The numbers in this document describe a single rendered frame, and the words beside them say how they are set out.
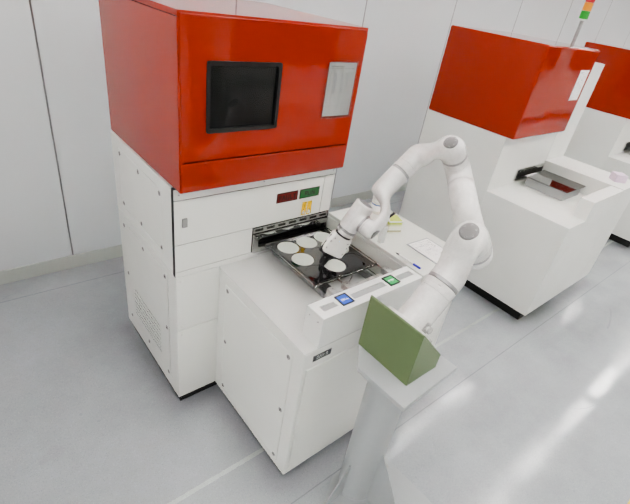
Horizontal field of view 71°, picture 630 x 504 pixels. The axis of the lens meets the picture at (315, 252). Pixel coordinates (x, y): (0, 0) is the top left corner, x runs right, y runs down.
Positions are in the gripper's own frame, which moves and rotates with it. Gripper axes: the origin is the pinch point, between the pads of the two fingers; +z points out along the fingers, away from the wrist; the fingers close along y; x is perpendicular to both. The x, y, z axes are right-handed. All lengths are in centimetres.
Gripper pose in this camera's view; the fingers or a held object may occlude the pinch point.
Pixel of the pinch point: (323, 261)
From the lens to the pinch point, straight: 191.7
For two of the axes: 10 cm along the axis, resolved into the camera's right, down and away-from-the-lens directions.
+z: -5.4, 7.5, 3.7
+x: -1.8, -5.4, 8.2
